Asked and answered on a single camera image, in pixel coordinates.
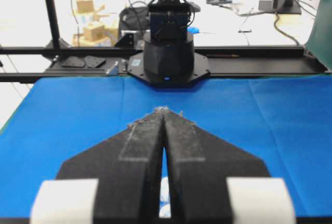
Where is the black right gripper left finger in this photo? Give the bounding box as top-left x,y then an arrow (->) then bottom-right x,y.
30,113 -> 163,223

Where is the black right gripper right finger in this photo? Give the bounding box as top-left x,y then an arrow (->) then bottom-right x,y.
163,111 -> 296,223

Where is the white blue striped towel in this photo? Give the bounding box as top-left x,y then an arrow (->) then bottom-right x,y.
159,177 -> 171,218

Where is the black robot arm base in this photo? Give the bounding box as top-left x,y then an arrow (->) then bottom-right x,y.
128,0 -> 210,87

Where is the blue table cloth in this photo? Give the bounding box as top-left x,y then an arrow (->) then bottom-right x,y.
1,76 -> 331,217

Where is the cardboard boxes pile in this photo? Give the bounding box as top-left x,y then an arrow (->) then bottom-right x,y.
72,0 -> 119,47

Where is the green backdrop sheet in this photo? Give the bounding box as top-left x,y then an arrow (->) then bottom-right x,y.
306,0 -> 331,72

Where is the black aluminium frame rail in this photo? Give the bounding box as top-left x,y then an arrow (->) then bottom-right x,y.
1,46 -> 331,87

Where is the black vertical frame post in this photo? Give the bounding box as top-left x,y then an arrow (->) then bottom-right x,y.
45,0 -> 60,49

